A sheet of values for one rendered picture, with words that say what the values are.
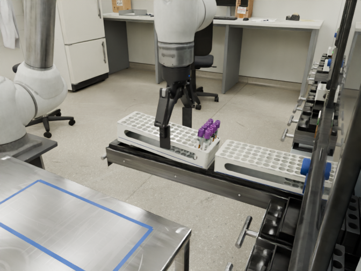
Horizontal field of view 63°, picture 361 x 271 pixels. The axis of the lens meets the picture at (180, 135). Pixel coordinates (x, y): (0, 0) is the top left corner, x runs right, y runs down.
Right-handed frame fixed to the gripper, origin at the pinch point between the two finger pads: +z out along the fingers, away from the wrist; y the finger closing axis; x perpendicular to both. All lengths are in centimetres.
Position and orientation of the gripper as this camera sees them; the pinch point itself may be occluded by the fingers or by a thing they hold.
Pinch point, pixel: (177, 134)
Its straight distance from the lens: 84.5
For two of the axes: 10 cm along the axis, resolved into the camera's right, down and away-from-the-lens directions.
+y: -4.5, 4.0, -8.0
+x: 8.9, 2.0, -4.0
